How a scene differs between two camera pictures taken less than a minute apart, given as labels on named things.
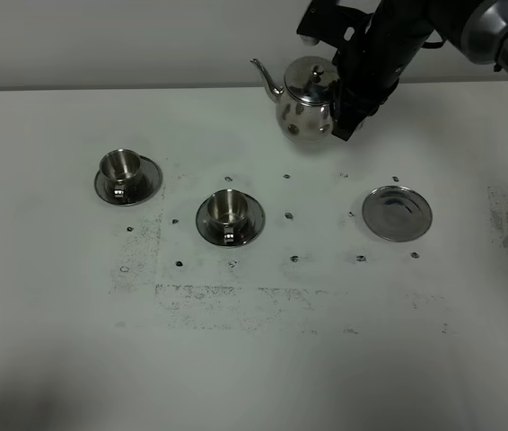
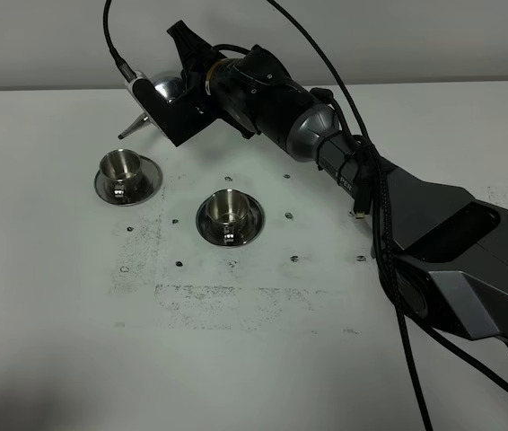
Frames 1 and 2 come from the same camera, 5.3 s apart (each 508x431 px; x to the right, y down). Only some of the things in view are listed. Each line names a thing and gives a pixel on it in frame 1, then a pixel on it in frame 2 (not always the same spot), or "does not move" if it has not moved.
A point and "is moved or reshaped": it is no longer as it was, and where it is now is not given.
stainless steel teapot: (303, 105) is moved or reshaped
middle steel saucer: (245, 233) does not move
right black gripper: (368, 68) to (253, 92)
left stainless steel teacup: (119, 170) does not move
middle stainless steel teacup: (228, 207) does not move
